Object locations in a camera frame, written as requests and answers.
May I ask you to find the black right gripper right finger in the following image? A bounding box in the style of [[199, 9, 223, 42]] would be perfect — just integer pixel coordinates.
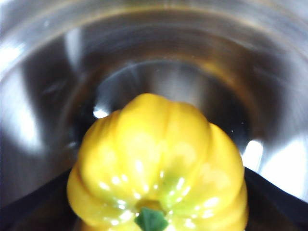
[[243, 166, 308, 231]]

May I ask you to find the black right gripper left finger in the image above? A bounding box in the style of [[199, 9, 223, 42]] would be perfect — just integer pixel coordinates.
[[0, 168, 82, 231]]

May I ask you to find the yellow toy pumpkin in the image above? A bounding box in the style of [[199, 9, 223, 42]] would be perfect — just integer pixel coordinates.
[[66, 93, 249, 231]]

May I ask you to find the mint green pot with handle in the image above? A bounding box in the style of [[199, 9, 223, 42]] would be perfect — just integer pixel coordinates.
[[0, 0, 308, 231]]

